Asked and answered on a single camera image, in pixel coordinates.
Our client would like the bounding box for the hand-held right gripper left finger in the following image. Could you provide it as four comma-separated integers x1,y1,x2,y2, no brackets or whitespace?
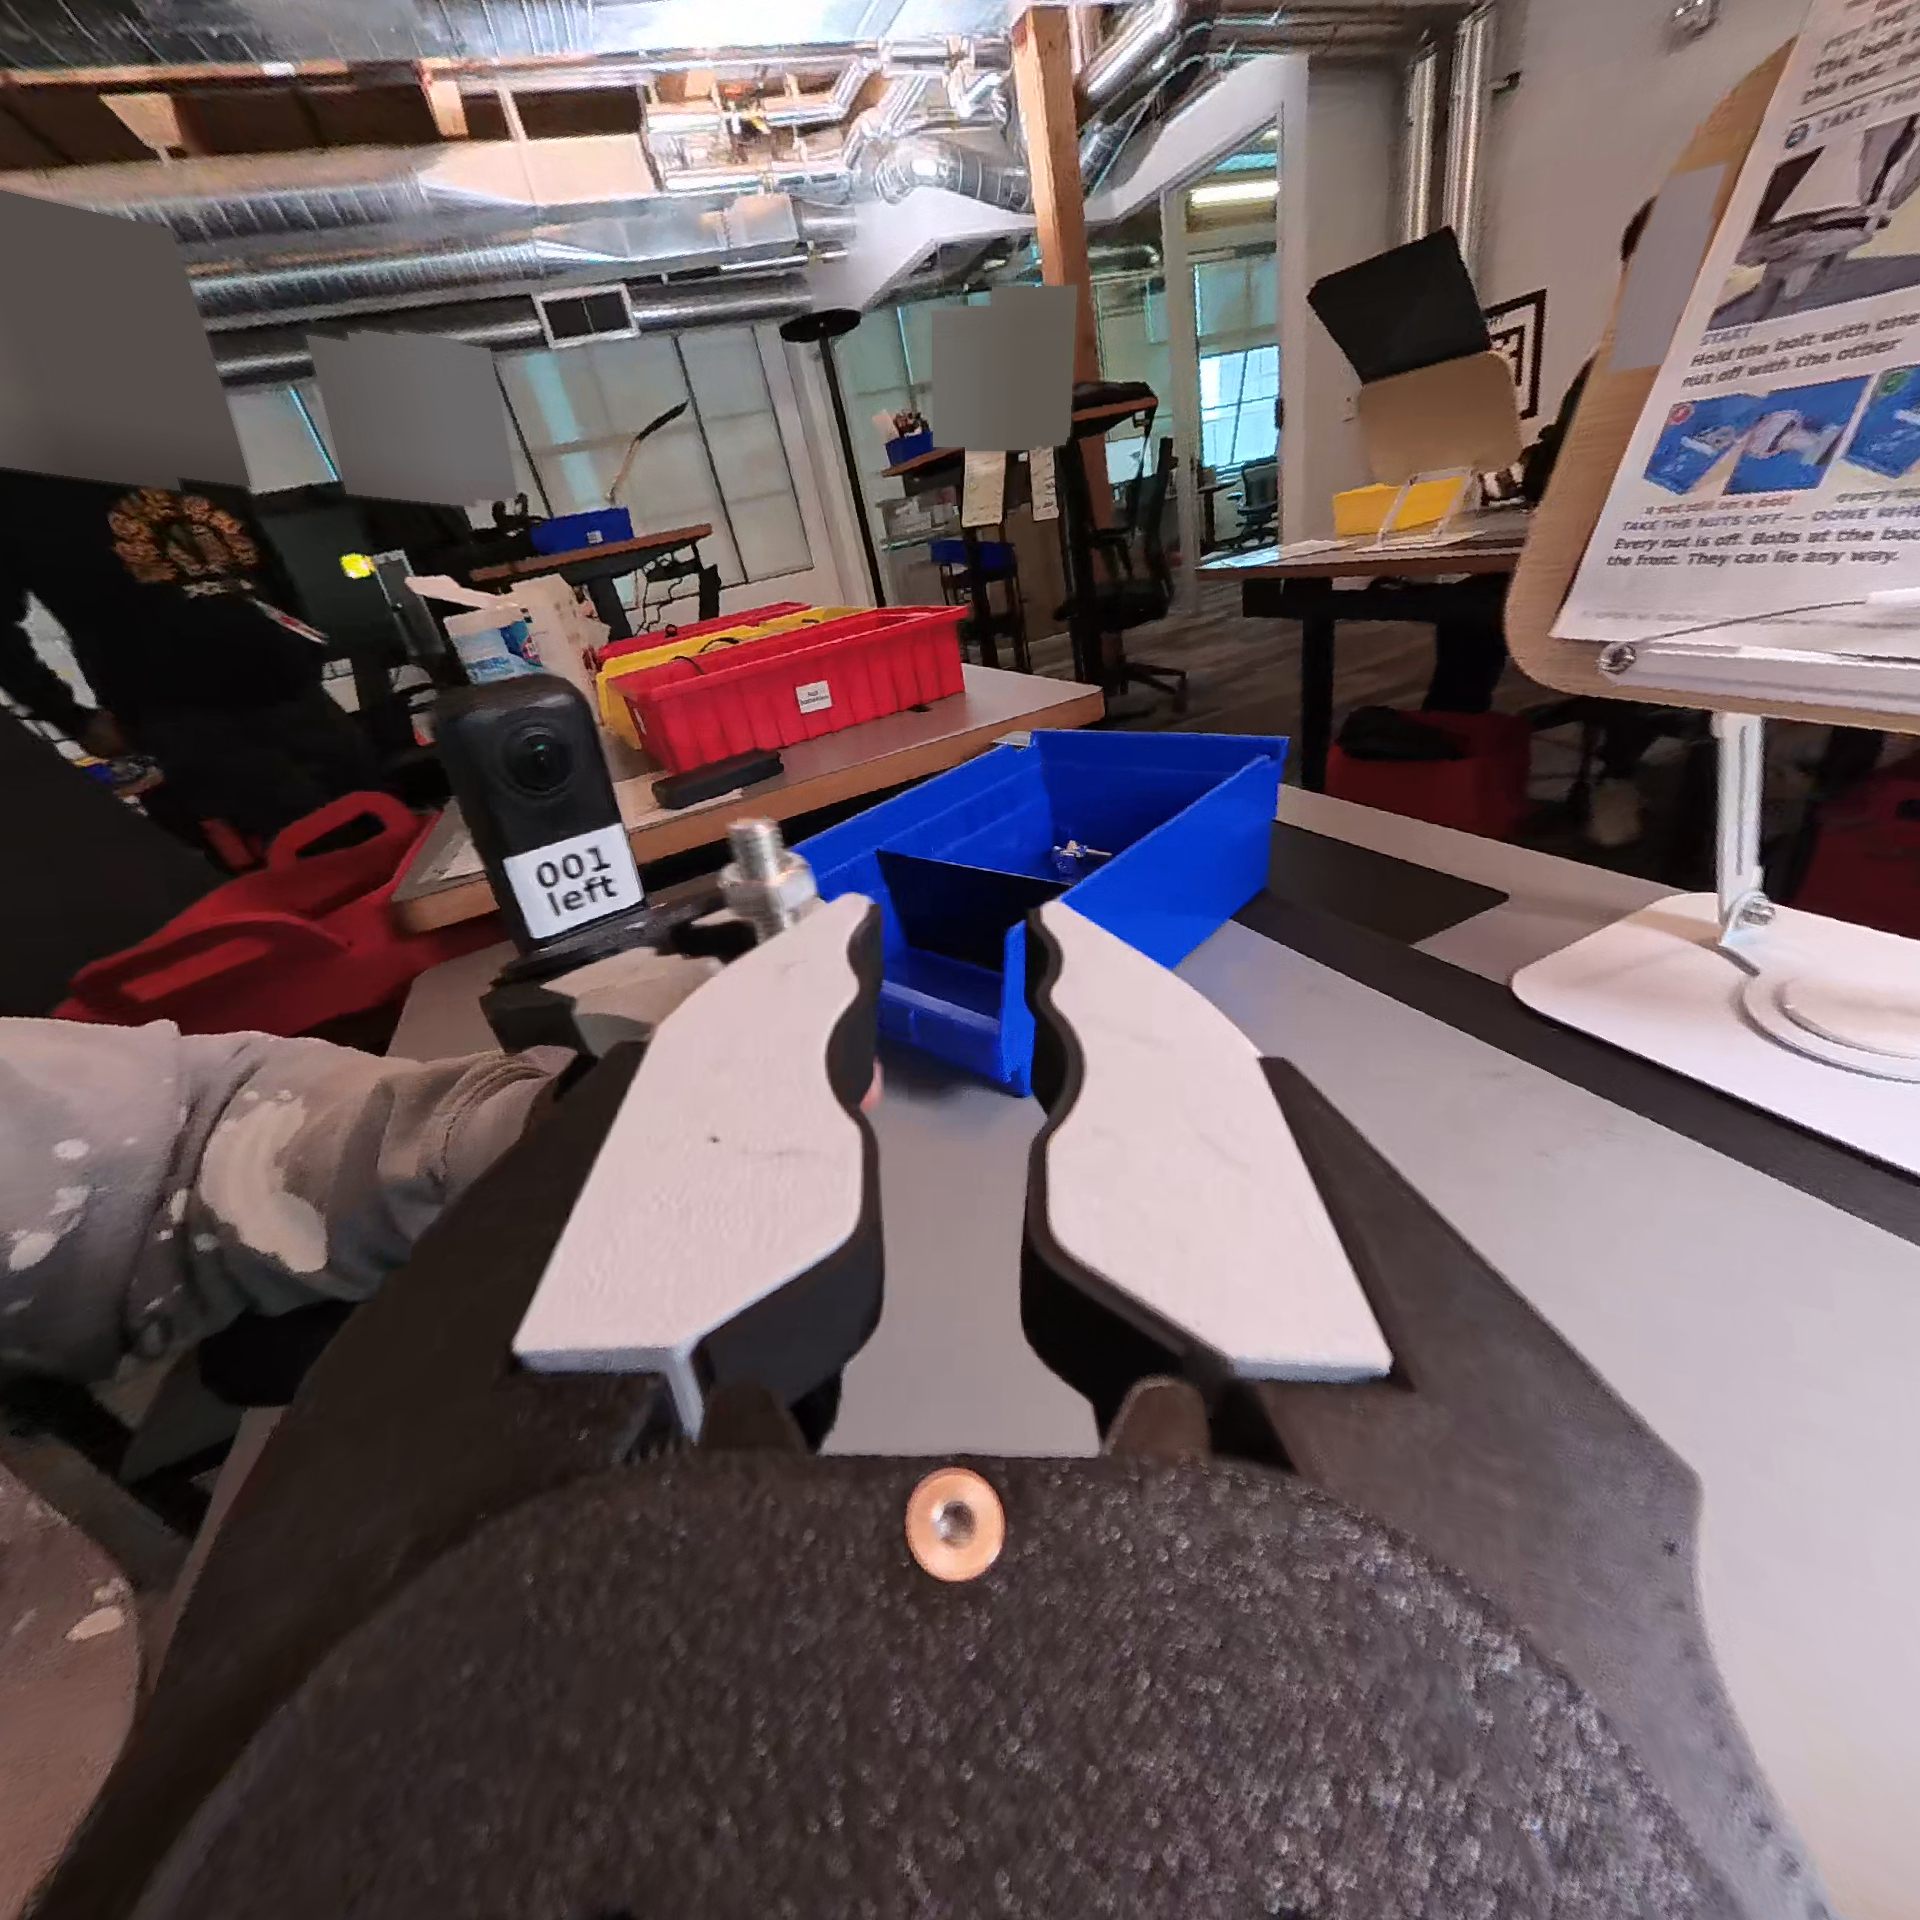
510,894,891,1446

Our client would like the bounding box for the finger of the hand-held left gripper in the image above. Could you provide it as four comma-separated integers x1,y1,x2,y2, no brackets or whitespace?
557,907,761,1053

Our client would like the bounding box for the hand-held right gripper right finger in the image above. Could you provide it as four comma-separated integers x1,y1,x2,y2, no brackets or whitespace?
1024,896,1400,1422

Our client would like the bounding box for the blue plastic storage bin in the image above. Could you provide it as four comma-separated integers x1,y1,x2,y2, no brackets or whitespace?
788,730,1291,1099

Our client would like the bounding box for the person's left forearm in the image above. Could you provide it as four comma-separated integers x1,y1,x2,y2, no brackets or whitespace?
0,1017,585,1381

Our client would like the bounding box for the yellow plastic tray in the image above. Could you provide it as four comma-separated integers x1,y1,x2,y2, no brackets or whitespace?
591,608,839,737

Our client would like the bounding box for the white cardboard carton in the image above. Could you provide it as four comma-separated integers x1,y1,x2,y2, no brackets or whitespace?
405,575,608,711

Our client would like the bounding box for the black rectangular block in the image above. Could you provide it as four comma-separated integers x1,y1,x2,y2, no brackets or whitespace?
654,748,787,810

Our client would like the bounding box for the red labelled plastic tray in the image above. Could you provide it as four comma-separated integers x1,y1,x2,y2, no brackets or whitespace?
611,603,966,776

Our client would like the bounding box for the dark green board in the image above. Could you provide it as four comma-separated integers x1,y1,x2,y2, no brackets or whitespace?
248,489,504,711

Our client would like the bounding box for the black bin divider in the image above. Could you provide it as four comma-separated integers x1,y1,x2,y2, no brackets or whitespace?
875,846,1073,969

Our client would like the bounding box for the grey desk with wood edge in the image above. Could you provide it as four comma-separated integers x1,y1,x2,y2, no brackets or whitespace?
397,660,1109,936

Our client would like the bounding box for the red fabric bag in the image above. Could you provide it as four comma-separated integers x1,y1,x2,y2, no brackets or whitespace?
1328,704,1533,843

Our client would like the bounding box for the black floor lamp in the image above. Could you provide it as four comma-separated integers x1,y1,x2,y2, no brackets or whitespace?
778,308,891,603

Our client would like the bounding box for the black office chair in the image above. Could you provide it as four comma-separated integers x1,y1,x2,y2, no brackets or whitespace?
1061,439,1191,717

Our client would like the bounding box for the wooden-topped work desk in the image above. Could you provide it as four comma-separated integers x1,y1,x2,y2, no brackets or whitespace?
1196,514,1529,797

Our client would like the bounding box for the tall standing desk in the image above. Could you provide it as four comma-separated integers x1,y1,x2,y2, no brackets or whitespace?
883,379,1164,680

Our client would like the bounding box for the small yellow bin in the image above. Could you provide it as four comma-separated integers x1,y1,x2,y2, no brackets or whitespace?
1334,482,1480,537

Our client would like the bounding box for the person's grey patterned sweatshirt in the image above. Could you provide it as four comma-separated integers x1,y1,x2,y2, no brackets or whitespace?
0,1462,140,1882

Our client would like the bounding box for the wooden-edged white board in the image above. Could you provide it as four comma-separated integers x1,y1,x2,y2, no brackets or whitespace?
1505,0,1920,741

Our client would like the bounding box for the beige rounded board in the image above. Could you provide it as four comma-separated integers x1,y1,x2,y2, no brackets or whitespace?
1356,348,1524,494

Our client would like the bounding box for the printed instruction sheet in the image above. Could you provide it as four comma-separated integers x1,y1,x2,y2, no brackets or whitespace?
1552,0,1920,680

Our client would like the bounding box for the black light flag panel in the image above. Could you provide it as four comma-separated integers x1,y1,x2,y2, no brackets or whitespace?
1307,227,1491,384

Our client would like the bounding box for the silver ceiling duct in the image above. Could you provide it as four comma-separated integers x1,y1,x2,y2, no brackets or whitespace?
0,141,858,326

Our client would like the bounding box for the white board stand frame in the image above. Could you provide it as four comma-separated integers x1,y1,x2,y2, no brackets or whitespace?
1595,589,1920,1085

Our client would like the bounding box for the wooden support post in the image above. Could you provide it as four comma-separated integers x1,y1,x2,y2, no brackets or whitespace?
1009,0,1114,495

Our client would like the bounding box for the wall marker frame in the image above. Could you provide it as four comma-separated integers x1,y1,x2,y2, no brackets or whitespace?
1484,289,1552,421

